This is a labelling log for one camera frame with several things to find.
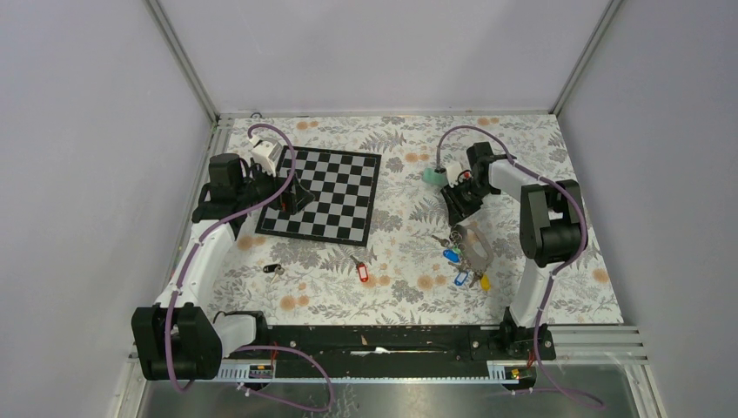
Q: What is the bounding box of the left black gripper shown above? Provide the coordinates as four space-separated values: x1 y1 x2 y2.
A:
236 158 313 214

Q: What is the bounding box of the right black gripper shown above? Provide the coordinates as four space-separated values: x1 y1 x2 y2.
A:
440 179 496 227

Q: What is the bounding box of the keyring with coloured key tags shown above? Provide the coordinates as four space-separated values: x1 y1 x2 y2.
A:
431 224 493 292

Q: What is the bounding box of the key with red tag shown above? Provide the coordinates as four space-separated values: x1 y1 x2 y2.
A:
350 255 369 283

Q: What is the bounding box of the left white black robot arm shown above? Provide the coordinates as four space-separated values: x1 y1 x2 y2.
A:
131 152 312 384

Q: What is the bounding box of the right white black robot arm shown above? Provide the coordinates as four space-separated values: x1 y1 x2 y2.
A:
436 142 588 359

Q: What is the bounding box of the mint green flashlight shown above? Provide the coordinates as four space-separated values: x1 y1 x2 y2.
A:
421 167 448 187

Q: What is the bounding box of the black white chessboard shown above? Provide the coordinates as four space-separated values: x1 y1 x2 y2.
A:
255 146 381 247

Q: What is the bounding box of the floral patterned table mat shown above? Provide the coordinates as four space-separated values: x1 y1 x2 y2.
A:
208 114 626 327

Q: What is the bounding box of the key with black tag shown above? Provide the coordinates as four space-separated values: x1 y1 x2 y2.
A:
262 263 285 275

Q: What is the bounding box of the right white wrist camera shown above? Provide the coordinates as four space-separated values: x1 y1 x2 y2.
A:
441 161 473 188

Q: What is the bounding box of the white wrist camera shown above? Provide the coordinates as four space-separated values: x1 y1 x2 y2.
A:
441 161 473 188
249 136 284 177

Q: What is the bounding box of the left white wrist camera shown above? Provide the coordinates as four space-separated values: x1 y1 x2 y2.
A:
249 136 284 177

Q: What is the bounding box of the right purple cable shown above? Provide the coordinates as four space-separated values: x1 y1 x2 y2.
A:
434 125 607 412

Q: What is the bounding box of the purple cable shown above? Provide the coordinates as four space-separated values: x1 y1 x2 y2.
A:
434 125 607 412
164 122 338 415

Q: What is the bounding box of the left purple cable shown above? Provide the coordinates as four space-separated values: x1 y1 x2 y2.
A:
164 122 338 415

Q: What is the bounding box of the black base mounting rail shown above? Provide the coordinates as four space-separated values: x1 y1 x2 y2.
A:
228 325 556 380

